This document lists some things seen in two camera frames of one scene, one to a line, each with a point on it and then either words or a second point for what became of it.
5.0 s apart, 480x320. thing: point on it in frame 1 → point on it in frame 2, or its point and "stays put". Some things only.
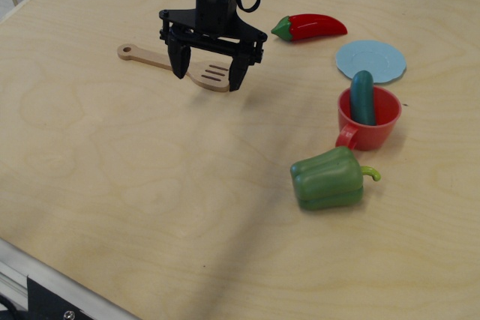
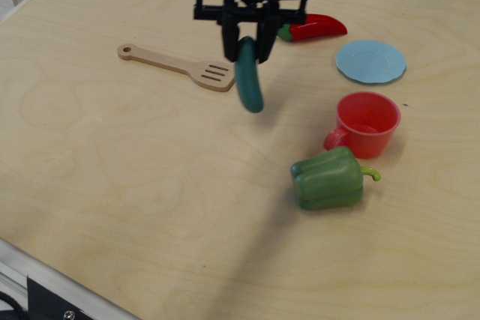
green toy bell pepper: (331, 179) stays put
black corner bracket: (44, 304) stays put
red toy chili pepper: (308, 26) stays put
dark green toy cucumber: (362, 106) → (247, 73)
